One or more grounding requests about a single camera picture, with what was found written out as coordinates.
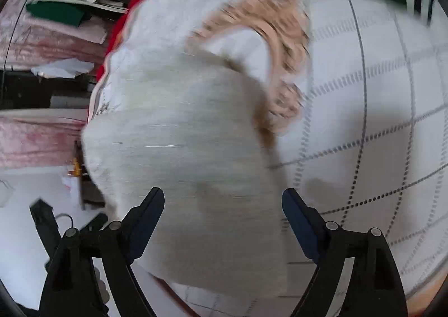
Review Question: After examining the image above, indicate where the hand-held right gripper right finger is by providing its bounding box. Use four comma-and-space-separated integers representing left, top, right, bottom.
282, 187, 409, 317

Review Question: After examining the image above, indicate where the red floral blanket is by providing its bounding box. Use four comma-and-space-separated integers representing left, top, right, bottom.
94, 0, 176, 83

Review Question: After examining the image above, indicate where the black bar-shaped object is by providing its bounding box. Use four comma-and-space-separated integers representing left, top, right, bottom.
30, 199, 107, 262

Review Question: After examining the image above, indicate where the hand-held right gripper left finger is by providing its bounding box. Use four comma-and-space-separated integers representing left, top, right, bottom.
38, 187, 165, 317

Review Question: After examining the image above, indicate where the white knit jacket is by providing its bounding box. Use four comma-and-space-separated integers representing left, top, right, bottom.
81, 49, 291, 295

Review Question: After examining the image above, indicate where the white lattice printed blanket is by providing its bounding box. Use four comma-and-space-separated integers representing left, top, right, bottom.
87, 0, 448, 317

